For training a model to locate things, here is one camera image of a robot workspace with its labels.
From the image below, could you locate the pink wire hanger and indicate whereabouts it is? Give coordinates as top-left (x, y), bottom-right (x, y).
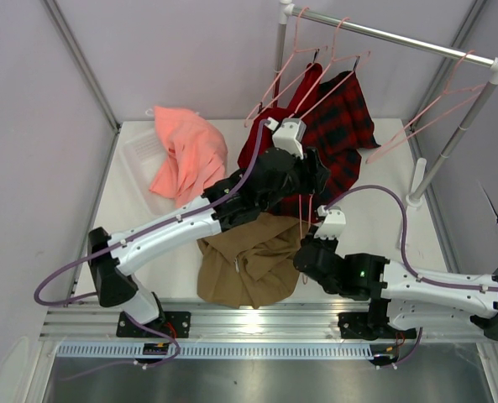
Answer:
top-left (364, 50), bottom-right (490, 165)
top-left (298, 193), bottom-right (314, 285)

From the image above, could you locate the khaki brown skirt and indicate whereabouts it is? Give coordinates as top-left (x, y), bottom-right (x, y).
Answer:
top-left (197, 213), bottom-right (308, 309)

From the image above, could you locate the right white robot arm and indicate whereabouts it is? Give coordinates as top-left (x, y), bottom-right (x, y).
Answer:
top-left (293, 236), bottom-right (498, 342)

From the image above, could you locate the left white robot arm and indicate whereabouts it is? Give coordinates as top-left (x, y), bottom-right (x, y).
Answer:
top-left (88, 147), bottom-right (330, 325)

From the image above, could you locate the plain red skirt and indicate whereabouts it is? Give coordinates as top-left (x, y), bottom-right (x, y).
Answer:
top-left (237, 61), bottom-right (323, 169)

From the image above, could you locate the pink hanger with red skirt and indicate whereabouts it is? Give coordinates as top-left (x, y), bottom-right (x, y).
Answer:
top-left (244, 7), bottom-right (329, 129)

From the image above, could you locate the red black plaid skirt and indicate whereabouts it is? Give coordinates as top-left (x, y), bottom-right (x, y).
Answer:
top-left (269, 73), bottom-right (380, 221)

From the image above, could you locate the salmon pink skirt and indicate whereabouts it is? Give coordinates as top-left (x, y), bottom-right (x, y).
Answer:
top-left (149, 106), bottom-right (228, 207)

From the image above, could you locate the pink hanger with plaid skirt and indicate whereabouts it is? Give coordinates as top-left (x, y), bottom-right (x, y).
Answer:
top-left (289, 17), bottom-right (371, 120)

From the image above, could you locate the white plastic basket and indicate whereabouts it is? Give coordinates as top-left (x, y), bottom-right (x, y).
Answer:
top-left (119, 120), bottom-right (174, 216)

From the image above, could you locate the metal clothes rack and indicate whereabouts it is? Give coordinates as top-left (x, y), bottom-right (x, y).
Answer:
top-left (273, 0), bottom-right (498, 209)

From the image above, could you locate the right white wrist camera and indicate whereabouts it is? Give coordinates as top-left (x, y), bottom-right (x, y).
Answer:
top-left (315, 205), bottom-right (347, 240)

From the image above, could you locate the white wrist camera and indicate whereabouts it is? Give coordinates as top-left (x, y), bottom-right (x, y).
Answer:
top-left (272, 118), bottom-right (307, 160)
top-left (315, 205), bottom-right (347, 240)

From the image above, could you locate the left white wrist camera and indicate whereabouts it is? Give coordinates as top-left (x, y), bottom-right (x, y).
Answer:
top-left (272, 118), bottom-right (307, 160)

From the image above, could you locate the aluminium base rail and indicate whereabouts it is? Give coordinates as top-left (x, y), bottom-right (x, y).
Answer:
top-left (39, 299), bottom-right (486, 343)

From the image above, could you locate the pink empty wire hanger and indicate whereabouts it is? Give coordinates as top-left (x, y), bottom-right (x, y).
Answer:
top-left (364, 50), bottom-right (490, 165)

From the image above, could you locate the white slotted cable duct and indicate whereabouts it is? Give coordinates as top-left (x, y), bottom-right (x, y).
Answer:
top-left (56, 342), bottom-right (374, 360)

